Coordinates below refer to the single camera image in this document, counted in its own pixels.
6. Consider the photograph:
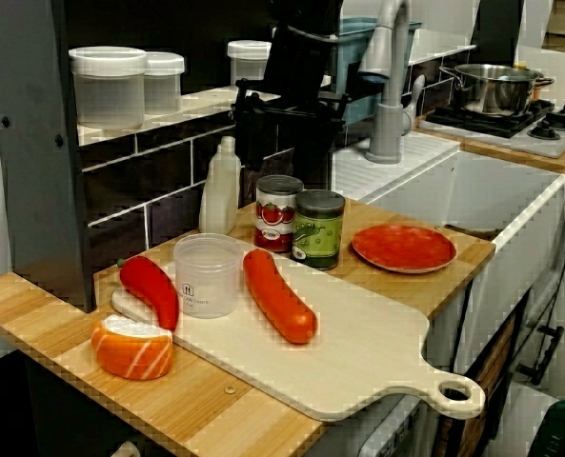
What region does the salmon sushi toy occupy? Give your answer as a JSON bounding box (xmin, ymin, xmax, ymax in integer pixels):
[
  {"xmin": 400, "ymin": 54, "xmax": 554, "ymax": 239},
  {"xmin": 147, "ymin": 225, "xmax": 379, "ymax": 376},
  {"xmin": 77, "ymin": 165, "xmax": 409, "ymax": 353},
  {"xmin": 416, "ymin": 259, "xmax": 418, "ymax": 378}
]
[{"xmin": 90, "ymin": 313, "xmax": 175, "ymax": 381}]

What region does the grey dishwasher control panel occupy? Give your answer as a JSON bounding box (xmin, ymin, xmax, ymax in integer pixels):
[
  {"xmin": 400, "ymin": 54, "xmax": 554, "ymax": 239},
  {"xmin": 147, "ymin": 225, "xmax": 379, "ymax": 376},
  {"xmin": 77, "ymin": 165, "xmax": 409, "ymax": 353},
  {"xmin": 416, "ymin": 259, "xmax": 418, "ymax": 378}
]
[{"xmin": 357, "ymin": 394, "xmax": 435, "ymax": 457}]

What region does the black oven door handle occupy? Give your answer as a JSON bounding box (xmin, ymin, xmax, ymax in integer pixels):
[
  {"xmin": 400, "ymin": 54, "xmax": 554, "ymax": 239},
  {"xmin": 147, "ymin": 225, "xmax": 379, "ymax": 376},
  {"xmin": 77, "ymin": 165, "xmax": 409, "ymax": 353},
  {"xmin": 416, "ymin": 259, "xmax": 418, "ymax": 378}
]
[{"xmin": 515, "ymin": 326, "xmax": 565, "ymax": 386}]

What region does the small clear jar white lid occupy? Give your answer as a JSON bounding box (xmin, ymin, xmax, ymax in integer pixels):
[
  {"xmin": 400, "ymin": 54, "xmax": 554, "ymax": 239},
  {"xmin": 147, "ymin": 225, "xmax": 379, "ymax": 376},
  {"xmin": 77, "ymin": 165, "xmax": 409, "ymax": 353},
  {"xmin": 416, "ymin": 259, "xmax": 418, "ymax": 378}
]
[{"xmin": 227, "ymin": 40, "xmax": 272, "ymax": 88}]

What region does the clear plastic cup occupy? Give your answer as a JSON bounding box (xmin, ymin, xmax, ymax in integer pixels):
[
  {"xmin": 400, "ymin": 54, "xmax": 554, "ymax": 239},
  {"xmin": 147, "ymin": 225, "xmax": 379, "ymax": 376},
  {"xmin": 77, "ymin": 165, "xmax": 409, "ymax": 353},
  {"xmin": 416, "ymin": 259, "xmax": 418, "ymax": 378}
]
[{"xmin": 172, "ymin": 232, "xmax": 244, "ymax": 319}]

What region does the red toy chili pepper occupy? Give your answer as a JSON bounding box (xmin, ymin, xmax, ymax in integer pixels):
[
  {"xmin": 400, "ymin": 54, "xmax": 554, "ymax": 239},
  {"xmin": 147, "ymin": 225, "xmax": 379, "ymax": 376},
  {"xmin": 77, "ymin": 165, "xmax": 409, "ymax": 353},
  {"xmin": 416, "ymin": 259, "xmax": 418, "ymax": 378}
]
[{"xmin": 116, "ymin": 255, "xmax": 181, "ymax": 333}]

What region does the stainless steel pot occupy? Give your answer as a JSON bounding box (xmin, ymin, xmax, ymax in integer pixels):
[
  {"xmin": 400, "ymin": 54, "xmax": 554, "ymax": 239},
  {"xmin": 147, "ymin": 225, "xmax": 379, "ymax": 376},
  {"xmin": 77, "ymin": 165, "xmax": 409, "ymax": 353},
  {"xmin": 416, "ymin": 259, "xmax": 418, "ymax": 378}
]
[{"xmin": 437, "ymin": 63, "xmax": 555, "ymax": 117}]

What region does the light wooden shelf board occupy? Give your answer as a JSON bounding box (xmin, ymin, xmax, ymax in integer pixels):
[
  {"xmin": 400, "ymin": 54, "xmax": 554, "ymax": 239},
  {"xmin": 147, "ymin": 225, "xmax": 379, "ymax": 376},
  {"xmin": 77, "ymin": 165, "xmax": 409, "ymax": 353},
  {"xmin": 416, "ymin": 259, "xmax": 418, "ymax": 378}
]
[{"xmin": 76, "ymin": 73, "xmax": 333, "ymax": 149}]

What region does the orange toy sausage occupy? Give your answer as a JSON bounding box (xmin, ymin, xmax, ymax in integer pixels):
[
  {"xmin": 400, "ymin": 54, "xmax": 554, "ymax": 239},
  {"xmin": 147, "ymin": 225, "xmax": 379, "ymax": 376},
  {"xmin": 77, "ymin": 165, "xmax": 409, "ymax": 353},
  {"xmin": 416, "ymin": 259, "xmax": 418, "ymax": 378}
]
[{"xmin": 242, "ymin": 248, "xmax": 317, "ymax": 346}]

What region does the large clear jar white lid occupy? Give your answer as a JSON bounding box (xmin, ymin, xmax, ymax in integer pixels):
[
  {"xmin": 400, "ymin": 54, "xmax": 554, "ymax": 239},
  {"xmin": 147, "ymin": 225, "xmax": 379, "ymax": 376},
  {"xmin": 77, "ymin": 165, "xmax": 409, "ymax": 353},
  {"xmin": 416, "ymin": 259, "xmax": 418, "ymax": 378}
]
[{"xmin": 68, "ymin": 46, "xmax": 149, "ymax": 130}]

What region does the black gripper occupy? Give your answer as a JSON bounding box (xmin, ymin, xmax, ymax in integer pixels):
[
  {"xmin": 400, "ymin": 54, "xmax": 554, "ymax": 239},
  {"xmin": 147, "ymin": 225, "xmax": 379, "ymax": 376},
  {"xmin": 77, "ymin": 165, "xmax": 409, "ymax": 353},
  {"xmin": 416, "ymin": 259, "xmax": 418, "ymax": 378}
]
[{"xmin": 233, "ymin": 23, "xmax": 350, "ymax": 178}]

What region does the white plastic bottle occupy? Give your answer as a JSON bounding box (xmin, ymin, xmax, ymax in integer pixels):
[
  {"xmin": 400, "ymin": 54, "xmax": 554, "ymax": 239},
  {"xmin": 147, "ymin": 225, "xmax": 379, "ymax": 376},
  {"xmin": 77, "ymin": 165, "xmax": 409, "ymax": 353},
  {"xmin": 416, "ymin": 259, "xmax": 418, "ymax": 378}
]
[{"xmin": 198, "ymin": 135, "xmax": 242, "ymax": 235}]

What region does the dark grey shelf unit frame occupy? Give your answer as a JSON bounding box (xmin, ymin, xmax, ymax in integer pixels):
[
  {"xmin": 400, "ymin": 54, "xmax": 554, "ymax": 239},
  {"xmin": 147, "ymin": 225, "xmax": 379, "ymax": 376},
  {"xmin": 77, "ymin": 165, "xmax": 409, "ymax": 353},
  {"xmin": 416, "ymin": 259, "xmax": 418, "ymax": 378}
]
[{"xmin": 0, "ymin": 0, "xmax": 343, "ymax": 314}]

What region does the red orange plate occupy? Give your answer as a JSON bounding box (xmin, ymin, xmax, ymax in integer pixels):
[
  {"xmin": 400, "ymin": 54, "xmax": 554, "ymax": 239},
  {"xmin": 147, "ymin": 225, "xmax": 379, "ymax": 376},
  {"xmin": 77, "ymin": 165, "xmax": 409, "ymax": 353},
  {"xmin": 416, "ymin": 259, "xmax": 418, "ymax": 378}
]
[{"xmin": 352, "ymin": 224, "xmax": 457, "ymax": 273}]

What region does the blue plastic bin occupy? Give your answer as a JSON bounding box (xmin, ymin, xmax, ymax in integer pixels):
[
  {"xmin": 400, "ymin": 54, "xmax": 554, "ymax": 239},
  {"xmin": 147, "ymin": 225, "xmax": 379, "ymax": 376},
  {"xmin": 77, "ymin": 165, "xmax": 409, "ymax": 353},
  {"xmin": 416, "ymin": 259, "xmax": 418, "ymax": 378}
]
[{"xmin": 327, "ymin": 16, "xmax": 424, "ymax": 132}]

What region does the black stove burner grate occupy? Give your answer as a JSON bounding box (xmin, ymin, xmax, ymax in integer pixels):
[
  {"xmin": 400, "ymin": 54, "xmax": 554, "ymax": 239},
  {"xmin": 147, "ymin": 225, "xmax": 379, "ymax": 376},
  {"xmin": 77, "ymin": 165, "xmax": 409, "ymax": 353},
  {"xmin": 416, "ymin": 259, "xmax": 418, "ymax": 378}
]
[{"xmin": 424, "ymin": 98, "xmax": 555, "ymax": 140}]

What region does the green pea print can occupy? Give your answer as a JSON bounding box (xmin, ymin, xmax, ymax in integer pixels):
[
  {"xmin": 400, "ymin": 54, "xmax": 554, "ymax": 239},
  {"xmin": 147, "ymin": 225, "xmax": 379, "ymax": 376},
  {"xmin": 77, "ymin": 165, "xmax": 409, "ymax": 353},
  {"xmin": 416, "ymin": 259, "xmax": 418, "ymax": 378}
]
[{"xmin": 290, "ymin": 189, "xmax": 347, "ymax": 271}]

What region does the light wooden cutting board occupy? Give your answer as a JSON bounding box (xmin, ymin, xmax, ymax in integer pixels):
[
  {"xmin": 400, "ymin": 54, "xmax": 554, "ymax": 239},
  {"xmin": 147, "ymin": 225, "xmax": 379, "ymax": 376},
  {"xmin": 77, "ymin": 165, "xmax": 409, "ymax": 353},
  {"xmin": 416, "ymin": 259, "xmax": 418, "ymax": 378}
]
[{"xmin": 111, "ymin": 240, "xmax": 486, "ymax": 421}]

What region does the white toy sink unit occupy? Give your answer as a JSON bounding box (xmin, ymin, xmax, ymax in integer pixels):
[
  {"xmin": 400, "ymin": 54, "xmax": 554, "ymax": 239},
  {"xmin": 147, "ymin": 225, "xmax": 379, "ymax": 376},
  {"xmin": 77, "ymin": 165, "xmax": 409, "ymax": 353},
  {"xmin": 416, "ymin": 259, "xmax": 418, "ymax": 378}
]
[{"xmin": 332, "ymin": 130, "xmax": 565, "ymax": 382}]

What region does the tomato print can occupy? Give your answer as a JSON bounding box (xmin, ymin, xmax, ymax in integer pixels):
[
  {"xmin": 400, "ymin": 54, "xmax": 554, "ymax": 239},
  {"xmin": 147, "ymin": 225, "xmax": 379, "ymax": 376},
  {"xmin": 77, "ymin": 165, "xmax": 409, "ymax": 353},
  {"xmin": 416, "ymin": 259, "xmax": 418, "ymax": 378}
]
[{"xmin": 254, "ymin": 174, "xmax": 305, "ymax": 253}]

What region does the grey toy faucet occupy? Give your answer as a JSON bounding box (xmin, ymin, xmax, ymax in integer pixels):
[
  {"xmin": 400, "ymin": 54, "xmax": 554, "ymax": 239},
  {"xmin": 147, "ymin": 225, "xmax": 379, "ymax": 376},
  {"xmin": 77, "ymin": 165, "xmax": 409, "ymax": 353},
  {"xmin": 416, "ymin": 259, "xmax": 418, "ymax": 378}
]
[{"xmin": 357, "ymin": 0, "xmax": 429, "ymax": 166}]

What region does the dark tile backsplash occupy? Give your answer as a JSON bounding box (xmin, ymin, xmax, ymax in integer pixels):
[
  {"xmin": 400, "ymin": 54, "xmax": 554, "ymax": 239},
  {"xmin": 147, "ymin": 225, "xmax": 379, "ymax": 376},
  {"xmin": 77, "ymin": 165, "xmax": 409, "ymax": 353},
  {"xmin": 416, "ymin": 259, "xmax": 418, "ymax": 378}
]
[{"xmin": 79, "ymin": 107, "xmax": 297, "ymax": 268}]

